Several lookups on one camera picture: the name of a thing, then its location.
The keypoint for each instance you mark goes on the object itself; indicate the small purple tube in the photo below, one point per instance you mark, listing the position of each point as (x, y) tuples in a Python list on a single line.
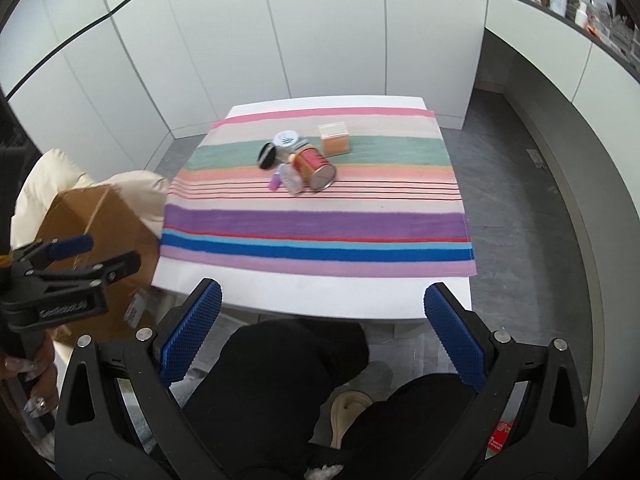
[(275, 182)]

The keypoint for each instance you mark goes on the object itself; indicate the small white bottle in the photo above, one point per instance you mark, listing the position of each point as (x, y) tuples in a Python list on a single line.
[(581, 15)]

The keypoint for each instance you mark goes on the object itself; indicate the brown cardboard box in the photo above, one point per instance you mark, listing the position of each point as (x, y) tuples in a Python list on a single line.
[(100, 220)]

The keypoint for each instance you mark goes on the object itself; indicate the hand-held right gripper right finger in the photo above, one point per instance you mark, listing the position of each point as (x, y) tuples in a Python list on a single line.
[(455, 340)]

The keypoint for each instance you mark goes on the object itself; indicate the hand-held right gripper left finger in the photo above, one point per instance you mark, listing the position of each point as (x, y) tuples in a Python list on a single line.
[(192, 332)]

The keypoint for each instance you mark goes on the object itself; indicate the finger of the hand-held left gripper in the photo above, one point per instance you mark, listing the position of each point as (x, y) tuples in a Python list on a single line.
[(115, 265), (70, 246)]

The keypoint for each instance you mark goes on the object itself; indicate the black pants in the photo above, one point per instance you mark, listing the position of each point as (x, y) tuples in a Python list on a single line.
[(270, 385)]

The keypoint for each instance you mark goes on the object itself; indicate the white round compact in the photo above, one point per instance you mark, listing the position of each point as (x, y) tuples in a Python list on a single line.
[(286, 140)]

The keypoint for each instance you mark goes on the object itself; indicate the white table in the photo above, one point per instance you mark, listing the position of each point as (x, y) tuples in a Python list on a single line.
[(300, 296)]

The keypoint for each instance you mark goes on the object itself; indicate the striped colourful cloth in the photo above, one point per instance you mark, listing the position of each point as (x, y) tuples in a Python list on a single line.
[(320, 220)]

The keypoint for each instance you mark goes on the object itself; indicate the clear bottle with pink cap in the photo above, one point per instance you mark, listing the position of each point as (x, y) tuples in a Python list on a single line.
[(292, 180)]

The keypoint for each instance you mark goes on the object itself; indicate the black round compact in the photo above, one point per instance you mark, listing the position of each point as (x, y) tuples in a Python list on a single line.
[(266, 156)]

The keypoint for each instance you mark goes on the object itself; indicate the beige slipper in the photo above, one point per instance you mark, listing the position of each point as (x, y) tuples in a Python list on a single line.
[(347, 415)]

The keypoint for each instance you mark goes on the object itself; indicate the grey floor outlet plate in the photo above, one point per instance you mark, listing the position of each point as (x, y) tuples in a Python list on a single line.
[(536, 159)]

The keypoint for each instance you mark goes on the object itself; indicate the clear plastic organizer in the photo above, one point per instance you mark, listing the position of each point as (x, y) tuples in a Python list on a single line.
[(617, 27)]

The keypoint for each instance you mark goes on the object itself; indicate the tan square box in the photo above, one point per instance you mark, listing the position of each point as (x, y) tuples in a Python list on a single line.
[(336, 142)]

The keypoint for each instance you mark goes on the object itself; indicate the grey sock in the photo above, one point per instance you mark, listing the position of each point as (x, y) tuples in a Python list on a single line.
[(375, 377)]

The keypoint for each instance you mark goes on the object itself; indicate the red packet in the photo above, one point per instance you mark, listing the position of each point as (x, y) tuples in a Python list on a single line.
[(500, 435)]

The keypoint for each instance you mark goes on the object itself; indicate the red tin can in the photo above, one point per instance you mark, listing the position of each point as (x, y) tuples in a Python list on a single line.
[(310, 162)]

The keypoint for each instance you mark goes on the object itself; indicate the person's left hand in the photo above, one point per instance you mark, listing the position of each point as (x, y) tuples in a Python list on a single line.
[(45, 375)]

